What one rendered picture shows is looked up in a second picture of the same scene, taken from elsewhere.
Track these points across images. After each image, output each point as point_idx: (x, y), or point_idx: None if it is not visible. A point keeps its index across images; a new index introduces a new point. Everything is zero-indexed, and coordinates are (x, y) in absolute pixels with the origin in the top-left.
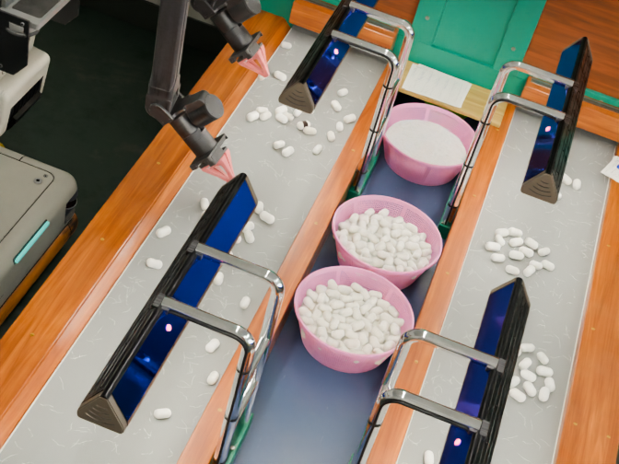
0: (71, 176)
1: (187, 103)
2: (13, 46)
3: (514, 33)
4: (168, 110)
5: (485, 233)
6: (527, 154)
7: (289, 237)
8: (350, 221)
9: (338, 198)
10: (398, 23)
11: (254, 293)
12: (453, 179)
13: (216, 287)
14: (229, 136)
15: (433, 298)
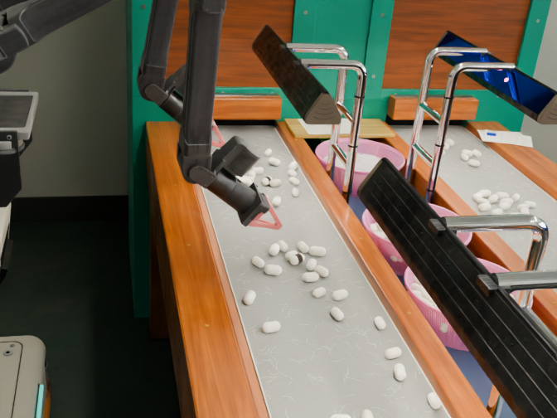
0: (36, 337)
1: (225, 154)
2: (1, 170)
3: (371, 62)
4: (209, 168)
5: (467, 201)
6: (424, 148)
7: (347, 259)
8: (374, 231)
9: (354, 216)
10: (334, 48)
11: (375, 313)
12: None
13: (341, 323)
14: (219, 208)
15: (502, 254)
